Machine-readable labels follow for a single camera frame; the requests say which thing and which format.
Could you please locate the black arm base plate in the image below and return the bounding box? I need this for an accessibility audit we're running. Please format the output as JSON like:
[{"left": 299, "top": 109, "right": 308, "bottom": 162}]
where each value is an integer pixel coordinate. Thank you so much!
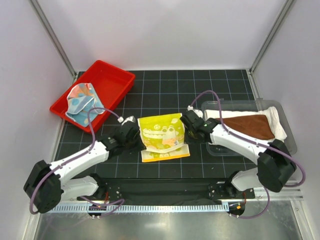
[{"left": 87, "top": 178, "right": 255, "bottom": 206}]

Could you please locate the clear plastic container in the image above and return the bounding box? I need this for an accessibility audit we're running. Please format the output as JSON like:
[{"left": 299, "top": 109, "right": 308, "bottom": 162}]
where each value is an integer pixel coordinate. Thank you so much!
[{"left": 206, "top": 99, "right": 297, "bottom": 159}]

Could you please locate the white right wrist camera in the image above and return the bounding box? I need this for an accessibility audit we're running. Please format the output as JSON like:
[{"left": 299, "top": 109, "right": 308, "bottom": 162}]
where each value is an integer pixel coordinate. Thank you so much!
[{"left": 187, "top": 105, "right": 203, "bottom": 119}]

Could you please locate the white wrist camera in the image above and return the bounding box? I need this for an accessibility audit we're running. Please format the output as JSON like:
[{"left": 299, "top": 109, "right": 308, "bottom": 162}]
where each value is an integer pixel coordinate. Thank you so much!
[
  {"left": 117, "top": 115, "right": 136, "bottom": 126},
  {"left": 187, "top": 105, "right": 203, "bottom": 119}
]

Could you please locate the yellow patterned towel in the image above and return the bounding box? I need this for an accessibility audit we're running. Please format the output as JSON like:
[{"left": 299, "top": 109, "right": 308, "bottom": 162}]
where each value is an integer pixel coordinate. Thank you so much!
[{"left": 138, "top": 113, "right": 190, "bottom": 163}]

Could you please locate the brown towel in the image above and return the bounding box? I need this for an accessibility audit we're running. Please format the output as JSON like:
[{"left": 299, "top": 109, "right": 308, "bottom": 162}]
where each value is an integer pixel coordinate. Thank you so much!
[{"left": 223, "top": 114, "right": 275, "bottom": 141}]

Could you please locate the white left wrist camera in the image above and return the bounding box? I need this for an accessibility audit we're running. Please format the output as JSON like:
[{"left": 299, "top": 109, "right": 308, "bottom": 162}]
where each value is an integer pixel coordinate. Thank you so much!
[{"left": 117, "top": 115, "right": 136, "bottom": 126}]

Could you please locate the white terry towel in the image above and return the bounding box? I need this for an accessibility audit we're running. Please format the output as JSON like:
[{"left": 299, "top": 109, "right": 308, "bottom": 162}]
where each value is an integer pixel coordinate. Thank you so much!
[{"left": 203, "top": 106, "right": 288, "bottom": 141}]

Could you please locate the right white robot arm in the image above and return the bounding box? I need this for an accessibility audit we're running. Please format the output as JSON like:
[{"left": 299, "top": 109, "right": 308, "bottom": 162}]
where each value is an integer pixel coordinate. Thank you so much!
[{"left": 180, "top": 110, "right": 297, "bottom": 198}]

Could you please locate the perforated metal cable rail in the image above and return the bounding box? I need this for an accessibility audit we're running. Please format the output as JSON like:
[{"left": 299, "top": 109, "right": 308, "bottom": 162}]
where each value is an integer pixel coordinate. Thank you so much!
[{"left": 48, "top": 202, "right": 229, "bottom": 214}]

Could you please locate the blue orange patterned towel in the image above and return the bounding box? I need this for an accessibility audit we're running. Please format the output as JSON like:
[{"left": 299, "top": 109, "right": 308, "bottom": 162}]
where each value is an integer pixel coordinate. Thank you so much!
[{"left": 65, "top": 83, "right": 105, "bottom": 127}]

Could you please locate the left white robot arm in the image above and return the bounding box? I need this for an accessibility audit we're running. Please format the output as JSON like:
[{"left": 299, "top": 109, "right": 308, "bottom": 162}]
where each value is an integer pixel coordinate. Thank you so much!
[{"left": 23, "top": 120, "right": 146, "bottom": 215}]

